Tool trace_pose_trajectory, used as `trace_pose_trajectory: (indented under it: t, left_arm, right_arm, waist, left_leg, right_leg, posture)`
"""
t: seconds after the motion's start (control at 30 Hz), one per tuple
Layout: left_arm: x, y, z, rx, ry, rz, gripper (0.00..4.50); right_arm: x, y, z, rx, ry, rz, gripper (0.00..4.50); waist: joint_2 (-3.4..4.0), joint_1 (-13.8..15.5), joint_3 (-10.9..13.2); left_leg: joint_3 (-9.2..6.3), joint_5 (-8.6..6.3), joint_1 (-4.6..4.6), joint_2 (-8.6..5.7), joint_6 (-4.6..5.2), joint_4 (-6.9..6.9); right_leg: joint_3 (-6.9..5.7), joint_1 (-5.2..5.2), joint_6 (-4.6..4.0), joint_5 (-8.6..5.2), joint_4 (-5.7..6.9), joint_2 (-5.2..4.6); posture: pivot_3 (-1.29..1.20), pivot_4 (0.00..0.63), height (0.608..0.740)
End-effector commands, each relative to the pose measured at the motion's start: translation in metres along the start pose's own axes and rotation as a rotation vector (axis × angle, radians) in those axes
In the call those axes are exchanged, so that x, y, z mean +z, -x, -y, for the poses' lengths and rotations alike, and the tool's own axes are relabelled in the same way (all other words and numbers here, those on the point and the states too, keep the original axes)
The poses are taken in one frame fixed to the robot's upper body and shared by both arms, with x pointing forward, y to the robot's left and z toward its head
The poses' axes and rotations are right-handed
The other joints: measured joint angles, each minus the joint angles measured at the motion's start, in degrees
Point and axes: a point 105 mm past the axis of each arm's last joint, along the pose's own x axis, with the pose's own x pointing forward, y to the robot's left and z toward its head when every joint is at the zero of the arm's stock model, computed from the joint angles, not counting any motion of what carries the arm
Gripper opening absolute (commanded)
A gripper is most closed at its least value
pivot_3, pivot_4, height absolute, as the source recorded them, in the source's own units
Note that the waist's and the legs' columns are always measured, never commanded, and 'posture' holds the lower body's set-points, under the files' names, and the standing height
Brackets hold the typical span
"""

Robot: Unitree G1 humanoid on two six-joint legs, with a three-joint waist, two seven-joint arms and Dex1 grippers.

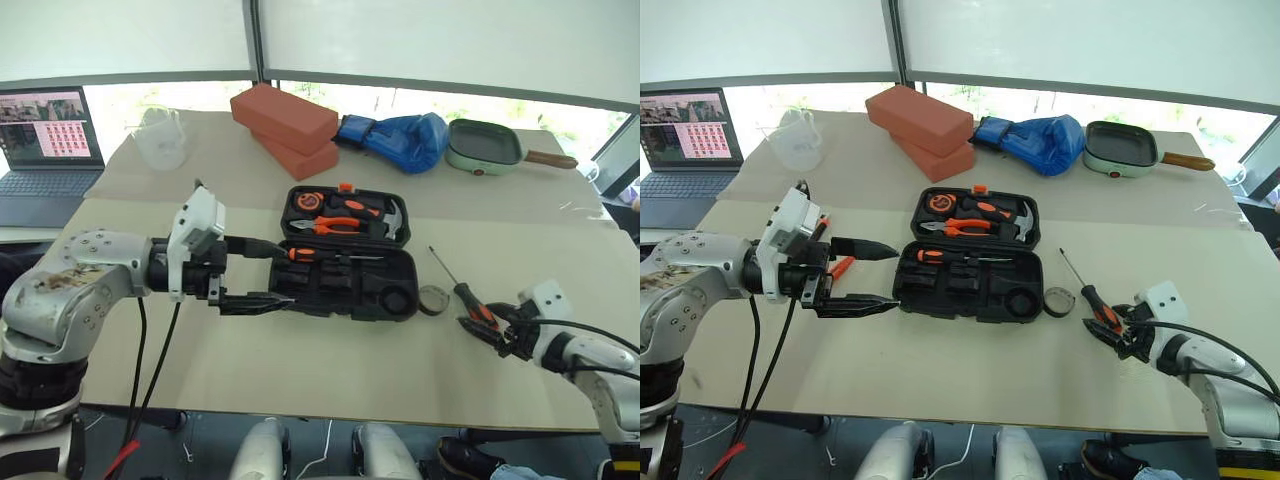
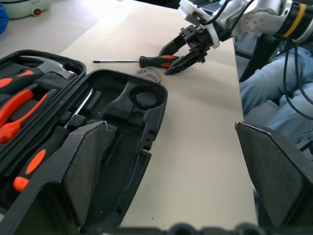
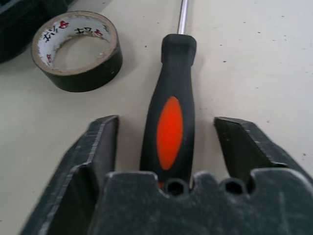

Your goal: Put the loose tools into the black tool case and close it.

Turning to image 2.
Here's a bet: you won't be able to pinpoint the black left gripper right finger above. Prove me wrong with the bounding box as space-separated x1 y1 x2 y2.
234 120 313 230

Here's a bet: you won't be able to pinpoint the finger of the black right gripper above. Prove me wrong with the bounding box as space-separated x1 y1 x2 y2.
158 34 189 58
164 48 205 75

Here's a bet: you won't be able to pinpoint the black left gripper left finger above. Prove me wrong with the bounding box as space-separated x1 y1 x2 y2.
0 120 109 235

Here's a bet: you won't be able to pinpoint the Phillips screwdriver black orange handle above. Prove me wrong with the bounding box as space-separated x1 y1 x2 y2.
92 55 180 70

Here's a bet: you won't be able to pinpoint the tape roll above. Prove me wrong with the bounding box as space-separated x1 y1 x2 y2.
134 68 163 84

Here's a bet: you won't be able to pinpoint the black plastic tool case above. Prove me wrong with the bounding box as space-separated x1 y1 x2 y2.
0 49 169 235

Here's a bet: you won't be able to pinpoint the person in blue jeans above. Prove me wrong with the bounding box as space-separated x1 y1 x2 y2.
239 46 313 147

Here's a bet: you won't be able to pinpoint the mint green electric pan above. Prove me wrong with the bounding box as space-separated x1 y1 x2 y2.
3 0 53 20

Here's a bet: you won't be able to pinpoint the blue boxing glove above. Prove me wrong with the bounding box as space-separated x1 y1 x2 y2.
0 4 11 35

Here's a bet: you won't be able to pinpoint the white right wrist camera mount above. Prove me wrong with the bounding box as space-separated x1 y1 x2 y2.
177 0 221 49

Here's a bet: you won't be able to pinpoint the slotted screwdriver black orange handle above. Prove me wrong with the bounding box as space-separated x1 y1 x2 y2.
13 88 95 193

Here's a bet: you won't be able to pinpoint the black support frame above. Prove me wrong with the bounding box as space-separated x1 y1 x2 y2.
238 33 288 83

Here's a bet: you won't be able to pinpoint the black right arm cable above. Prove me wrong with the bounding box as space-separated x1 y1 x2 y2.
202 0 313 121

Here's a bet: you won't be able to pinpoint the orange handled pliers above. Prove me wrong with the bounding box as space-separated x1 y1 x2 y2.
0 84 58 144

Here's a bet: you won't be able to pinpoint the claw hammer black orange handle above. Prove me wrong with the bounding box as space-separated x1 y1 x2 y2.
0 57 78 95

